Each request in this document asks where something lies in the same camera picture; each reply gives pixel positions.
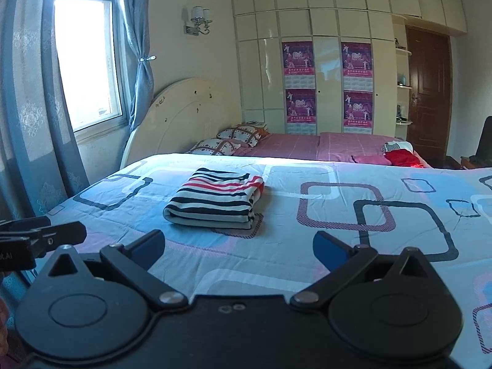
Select striped knit child sweater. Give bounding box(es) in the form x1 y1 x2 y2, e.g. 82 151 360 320
163 168 264 230

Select left sheer blue curtain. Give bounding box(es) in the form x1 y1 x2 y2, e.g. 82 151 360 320
0 0 92 224

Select pink folded garment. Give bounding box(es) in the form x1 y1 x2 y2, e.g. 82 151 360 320
352 155 392 166

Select pink checkered bedspread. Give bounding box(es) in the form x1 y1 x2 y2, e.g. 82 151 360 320
234 133 397 163

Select red garment on bed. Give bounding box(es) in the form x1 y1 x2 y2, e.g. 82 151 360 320
383 149 424 168

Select black white patterned garment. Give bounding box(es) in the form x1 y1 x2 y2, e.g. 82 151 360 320
381 140 414 153

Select near patterned pillow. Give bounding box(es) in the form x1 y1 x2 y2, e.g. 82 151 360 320
188 138 249 156

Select patterned pillow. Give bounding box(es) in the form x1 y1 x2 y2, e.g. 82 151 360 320
188 138 249 156
216 122 269 148

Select lower right purple poster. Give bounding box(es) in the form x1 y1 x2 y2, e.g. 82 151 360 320
343 91 374 134

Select purple poster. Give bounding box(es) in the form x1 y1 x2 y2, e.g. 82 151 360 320
282 41 316 90
285 88 317 136
341 42 374 93
343 91 374 134

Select far patterned pillow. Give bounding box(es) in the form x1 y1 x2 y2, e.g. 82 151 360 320
216 122 269 148

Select lower left purple poster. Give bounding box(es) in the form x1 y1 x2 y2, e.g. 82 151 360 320
285 88 317 136

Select cream rounded headboard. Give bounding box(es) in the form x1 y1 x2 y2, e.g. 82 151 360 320
120 77 241 168

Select black office chair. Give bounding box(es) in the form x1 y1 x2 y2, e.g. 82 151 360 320
461 116 492 169

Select upper right purple poster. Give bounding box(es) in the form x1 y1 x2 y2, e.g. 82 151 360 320
341 42 374 93

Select upper left purple poster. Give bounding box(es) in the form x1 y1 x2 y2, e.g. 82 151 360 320
282 41 316 90

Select cream glossy wardrobe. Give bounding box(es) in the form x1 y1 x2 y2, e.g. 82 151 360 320
232 0 467 137

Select bright window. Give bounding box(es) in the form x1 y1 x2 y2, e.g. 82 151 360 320
54 0 124 132

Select brown wooden door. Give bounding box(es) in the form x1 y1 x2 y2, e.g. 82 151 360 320
406 27 452 168

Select white corner shelves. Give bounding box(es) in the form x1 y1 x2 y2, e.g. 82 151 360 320
392 14 412 140

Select wall sconce lamp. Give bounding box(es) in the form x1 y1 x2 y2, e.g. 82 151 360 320
185 6 213 37

